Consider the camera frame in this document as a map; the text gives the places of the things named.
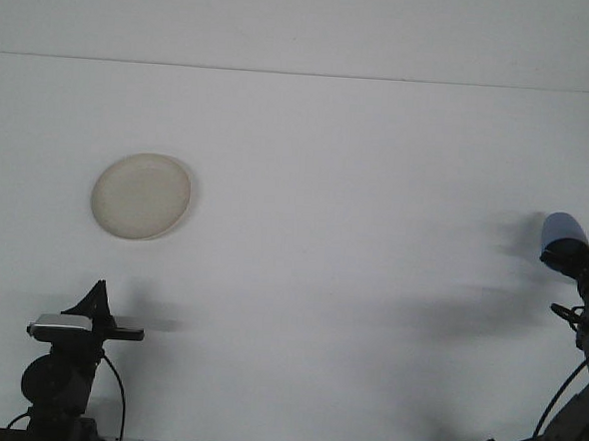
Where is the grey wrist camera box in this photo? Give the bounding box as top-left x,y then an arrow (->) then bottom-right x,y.
26,312 -> 95,345

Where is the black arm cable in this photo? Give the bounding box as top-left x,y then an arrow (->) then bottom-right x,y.
94,350 -> 131,441
530,352 -> 589,441

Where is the pale blue cup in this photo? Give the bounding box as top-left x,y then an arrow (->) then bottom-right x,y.
538,211 -> 589,280

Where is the pale round plate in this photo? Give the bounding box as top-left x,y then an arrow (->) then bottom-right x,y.
88,149 -> 196,244

